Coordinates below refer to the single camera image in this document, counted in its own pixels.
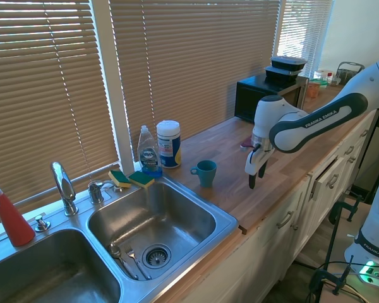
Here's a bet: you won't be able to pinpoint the metal cabinet handle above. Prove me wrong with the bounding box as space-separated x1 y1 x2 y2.
275 210 295 230

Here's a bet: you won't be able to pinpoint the orange plastic container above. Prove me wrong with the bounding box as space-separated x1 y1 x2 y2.
305 80 323 99

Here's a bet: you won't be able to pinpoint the teal ceramic mug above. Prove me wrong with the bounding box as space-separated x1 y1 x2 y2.
189 160 217 188

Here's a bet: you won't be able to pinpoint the metal spoon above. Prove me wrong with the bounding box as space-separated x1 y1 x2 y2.
109 242 140 281

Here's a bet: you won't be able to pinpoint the black dishwasher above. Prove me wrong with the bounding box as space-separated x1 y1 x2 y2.
355 109 379 203

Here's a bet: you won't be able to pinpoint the wide tan window blind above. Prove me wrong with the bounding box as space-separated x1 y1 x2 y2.
0 0 121 219

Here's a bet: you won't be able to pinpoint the chrome sink sprayer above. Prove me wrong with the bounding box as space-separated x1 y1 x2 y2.
87 180 115 205

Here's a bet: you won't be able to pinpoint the black C-clamp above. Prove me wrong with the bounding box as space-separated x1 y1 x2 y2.
308 254 355 297
328 194 363 223

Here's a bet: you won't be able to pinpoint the white kitchen cabinets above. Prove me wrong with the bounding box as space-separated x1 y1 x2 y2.
157 110 379 303

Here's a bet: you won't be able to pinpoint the medium tan window blind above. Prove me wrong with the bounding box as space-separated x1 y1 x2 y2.
109 0 282 153

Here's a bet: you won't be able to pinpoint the narrow tan window blind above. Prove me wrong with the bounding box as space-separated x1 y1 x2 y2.
277 0 334 79

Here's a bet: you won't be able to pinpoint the clear jar with green lid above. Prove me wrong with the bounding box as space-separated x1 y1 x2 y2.
313 69 335 86

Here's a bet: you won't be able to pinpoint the white window frame post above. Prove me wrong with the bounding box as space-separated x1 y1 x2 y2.
90 0 135 172

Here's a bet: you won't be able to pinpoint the grey cutlery caddy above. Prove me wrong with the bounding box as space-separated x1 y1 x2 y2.
335 61 366 86

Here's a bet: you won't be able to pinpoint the metal drain strainer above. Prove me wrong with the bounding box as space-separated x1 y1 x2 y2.
141 243 172 270

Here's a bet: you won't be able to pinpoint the red spray bottle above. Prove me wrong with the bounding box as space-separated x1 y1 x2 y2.
0 178 37 247

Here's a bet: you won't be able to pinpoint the black plastic food container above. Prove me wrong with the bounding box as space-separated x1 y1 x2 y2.
270 56 308 71
264 65 301 85

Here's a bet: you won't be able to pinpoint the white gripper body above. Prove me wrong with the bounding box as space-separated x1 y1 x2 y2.
244 148 274 177

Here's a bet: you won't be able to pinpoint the black microwave oven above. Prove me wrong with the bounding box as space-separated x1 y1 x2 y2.
234 74 310 124

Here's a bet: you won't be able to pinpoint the clear Dawn dish soap bottle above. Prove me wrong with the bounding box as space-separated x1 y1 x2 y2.
136 125 163 178

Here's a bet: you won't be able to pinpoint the white disinfecting wipes canister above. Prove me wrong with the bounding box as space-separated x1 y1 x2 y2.
156 119 182 169

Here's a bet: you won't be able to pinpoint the chrome kitchen faucet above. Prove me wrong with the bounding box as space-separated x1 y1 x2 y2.
50 162 80 217

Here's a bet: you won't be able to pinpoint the black stand pole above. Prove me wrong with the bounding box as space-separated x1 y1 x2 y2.
321 208 342 273

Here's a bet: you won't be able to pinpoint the metal fork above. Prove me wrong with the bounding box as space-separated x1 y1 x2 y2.
124 246 153 281

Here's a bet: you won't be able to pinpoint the stainless steel double sink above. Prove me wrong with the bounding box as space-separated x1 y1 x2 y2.
0 174 240 303

